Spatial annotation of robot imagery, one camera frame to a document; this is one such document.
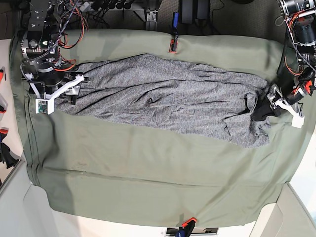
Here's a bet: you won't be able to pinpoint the orange black clamp top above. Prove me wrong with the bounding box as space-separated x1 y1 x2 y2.
169 35 179 53

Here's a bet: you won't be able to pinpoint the tools at left edge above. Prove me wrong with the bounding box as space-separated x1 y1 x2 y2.
0 66 19 170

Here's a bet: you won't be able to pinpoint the grey heathered T-shirt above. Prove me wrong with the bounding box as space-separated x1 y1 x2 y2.
55 54 270 148

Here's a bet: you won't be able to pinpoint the aluminium frame bracket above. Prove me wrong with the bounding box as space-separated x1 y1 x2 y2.
146 9 158 31

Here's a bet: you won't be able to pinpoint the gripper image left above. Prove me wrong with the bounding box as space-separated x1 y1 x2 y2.
24 66 81 105

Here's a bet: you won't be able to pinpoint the blue clamp handle top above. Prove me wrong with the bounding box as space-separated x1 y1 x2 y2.
171 12 179 35

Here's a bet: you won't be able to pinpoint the orange blue clamp bottom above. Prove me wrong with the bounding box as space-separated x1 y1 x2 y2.
175 217 197 237

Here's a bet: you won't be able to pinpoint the green table cloth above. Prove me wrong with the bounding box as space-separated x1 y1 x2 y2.
10 38 316 228

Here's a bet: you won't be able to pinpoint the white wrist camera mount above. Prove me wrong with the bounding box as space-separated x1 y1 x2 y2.
30 73 89 115

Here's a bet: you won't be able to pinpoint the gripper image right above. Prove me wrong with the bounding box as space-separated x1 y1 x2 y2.
251 74 315 121

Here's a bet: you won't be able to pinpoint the black power adapter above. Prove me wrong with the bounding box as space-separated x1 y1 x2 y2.
178 0 210 24

